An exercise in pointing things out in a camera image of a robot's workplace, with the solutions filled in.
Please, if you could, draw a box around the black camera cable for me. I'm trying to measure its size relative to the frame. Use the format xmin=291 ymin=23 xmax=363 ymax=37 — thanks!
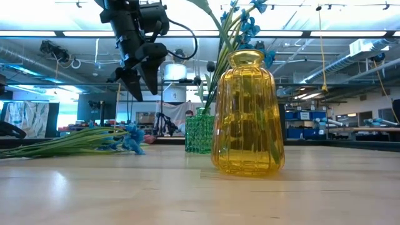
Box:
xmin=165 ymin=18 xmax=199 ymax=61

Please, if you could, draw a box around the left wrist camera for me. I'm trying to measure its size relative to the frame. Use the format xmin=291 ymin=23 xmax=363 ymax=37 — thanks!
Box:
xmin=139 ymin=2 xmax=170 ymax=36

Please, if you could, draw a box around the green glass vase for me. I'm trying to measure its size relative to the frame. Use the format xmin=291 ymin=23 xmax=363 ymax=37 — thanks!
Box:
xmin=184 ymin=107 xmax=216 ymax=154

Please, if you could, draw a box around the yellow glass vase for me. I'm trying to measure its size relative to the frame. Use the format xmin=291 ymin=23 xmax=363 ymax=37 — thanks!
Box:
xmin=211 ymin=49 xmax=286 ymax=176

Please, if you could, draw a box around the ceiling light strip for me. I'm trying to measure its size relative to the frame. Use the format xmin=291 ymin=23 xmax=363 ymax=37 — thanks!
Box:
xmin=0 ymin=30 xmax=400 ymax=38

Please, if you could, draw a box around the black monitor panel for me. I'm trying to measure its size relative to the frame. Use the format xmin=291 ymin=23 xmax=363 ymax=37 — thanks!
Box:
xmin=77 ymin=91 xmax=118 ymax=126

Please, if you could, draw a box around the black tripod robot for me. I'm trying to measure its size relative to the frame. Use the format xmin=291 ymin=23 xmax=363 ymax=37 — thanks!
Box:
xmin=152 ymin=112 xmax=179 ymax=138

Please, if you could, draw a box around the yellow hanging cord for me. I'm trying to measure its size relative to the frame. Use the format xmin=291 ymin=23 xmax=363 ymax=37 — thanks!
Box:
xmin=316 ymin=4 xmax=329 ymax=94

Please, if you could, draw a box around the black hanging camera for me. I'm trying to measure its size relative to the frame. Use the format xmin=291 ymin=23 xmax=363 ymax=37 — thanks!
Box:
xmin=39 ymin=40 xmax=70 ymax=63

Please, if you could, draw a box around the blue storage bin shelf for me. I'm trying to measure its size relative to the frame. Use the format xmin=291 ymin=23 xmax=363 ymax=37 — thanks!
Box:
xmin=284 ymin=109 xmax=328 ymax=140

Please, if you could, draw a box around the white draped sheet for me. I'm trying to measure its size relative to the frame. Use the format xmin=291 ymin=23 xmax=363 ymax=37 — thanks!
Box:
xmin=156 ymin=101 xmax=201 ymax=136

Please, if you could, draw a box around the leaf print curtain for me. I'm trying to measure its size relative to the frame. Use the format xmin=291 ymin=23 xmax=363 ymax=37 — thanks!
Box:
xmin=2 ymin=101 xmax=51 ymax=139

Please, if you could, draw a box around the dark purple artificial tulip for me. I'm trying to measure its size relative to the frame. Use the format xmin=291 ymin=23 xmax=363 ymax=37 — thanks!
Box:
xmin=204 ymin=61 xmax=217 ymax=109
xmin=192 ymin=76 xmax=207 ymax=109

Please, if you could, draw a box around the silver ventilation duct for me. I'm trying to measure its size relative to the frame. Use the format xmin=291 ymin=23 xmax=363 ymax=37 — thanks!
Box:
xmin=304 ymin=39 xmax=400 ymax=84

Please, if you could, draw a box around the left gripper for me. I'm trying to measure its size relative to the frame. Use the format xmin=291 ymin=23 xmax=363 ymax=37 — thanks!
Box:
xmin=99 ymin=0 xmax=169 ymax=103

